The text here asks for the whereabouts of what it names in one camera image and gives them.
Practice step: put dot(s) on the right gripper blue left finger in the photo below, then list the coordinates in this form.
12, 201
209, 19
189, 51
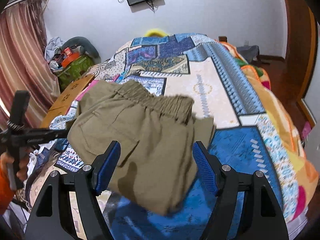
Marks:
104, 166

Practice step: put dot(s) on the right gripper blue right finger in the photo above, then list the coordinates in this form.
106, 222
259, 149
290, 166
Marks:
208, 167

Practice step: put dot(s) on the olive green pants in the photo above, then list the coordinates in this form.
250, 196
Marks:
156, 133

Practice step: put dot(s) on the orange sleeve forearm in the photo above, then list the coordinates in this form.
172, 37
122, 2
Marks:
6, 194

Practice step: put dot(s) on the striped red curtain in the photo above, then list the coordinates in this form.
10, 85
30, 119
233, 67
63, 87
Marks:
23, 66

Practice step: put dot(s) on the pink cloth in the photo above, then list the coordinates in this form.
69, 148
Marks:
92, 84

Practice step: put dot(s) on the green patterned basket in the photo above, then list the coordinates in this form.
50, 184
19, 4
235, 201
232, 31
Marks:
74, 71

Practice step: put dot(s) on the orange red box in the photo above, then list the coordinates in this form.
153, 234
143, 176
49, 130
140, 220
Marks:
70, 56

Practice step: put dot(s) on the orange floral blanket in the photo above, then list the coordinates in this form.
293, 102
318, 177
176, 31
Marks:
297, 176

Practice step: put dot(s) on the blue patchwork bed cover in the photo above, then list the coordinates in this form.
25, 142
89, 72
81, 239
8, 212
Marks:
198, 67

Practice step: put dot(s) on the light grey crumpled cloth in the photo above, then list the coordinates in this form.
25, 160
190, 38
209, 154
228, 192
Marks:
52, 46

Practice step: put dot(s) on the grey neck pillow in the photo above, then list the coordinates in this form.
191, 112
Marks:
85, 47

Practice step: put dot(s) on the grey bag on floor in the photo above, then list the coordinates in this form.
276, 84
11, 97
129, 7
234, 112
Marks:
249, 53

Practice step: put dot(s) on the yellow curved footboard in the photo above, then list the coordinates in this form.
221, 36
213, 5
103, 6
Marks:
155, 33

